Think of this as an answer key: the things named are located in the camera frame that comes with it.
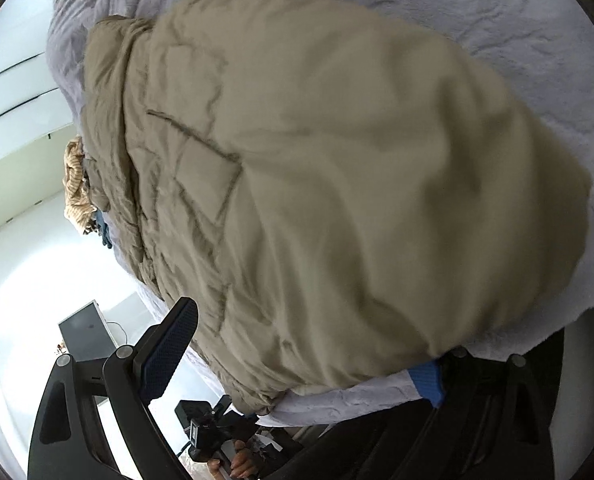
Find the beige striped garment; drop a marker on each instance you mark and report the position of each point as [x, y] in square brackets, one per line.
[74, 185]

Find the person's left hand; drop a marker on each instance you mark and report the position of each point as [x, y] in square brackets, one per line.
[239, 467]

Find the white wardrobe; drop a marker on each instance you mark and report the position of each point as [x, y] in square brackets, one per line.
[17, 90]

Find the white framed monitor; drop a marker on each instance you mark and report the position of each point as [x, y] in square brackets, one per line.
[87, 332]

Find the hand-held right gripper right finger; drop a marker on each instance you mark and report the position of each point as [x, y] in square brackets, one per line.
[429, 384]

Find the blue jeans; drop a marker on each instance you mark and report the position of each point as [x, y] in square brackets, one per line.
[104, 232]

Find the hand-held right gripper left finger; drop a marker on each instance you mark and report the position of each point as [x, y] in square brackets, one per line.
[169, 345]

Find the lavender embossed bed blanket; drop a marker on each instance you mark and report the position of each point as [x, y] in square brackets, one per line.
[477, 10]

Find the khaki puffer jacket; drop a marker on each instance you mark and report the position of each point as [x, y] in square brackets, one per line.
[327, 185]

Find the white door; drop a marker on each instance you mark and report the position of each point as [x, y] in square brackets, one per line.
[22, 185]

